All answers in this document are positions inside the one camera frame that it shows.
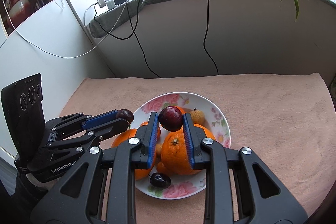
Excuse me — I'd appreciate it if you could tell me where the smooth orange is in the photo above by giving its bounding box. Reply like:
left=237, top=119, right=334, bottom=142
left=111, top=126, right=157, bottom=181

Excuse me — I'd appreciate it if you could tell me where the tiny orange kumquat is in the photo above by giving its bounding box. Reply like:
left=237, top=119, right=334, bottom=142
left=156, top=161, right=174, bottom=176

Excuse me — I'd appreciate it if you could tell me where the large rough orange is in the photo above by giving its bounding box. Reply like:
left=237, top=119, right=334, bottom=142
left=161, top=128, right=200, bottom=175

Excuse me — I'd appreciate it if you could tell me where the dark red cherry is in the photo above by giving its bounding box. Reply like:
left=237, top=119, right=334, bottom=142
left=158, top=106, right=183, bottom=132

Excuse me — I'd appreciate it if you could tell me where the brown longan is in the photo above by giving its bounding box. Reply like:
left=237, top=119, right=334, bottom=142
left=189, top=109, right=205, bottom=125
left=155, top=143, right=162, bottom=158

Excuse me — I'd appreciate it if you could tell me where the small mandarin with stem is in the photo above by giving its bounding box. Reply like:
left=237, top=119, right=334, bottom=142
left=175, top=106, right=186, bottom=114

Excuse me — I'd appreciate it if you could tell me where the floral white ceramic plate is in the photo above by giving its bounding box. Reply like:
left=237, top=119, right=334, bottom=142
left=129, top=91, right=232, bottom=200

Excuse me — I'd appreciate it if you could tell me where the pink towel table cover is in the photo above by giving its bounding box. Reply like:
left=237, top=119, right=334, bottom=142
left=62, top=73, right=335, bottom=214

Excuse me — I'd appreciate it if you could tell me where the red white vase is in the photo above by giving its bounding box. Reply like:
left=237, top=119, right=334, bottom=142
left=1, top=0, right=32, bottom=35

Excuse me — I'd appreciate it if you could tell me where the black camera box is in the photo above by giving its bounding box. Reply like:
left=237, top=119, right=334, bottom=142
left=1, top=73, right=45, bottom=161

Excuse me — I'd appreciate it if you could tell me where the black cable left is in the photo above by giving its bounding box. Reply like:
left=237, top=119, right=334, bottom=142
left=93, top=0, right=161, bottom=79

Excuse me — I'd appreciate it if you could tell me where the black cable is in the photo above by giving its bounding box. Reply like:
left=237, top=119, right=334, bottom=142
left=203, top=0, right=220, bottom=76
left=93, top=0, right=161, bottom=79

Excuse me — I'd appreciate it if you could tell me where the white cable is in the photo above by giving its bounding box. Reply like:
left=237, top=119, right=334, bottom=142
left=0, top=0, right=140, bottom=59

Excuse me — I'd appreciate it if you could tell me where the black cable right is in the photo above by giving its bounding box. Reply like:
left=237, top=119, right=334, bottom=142
left=203, top=0, right=220, bottom=76

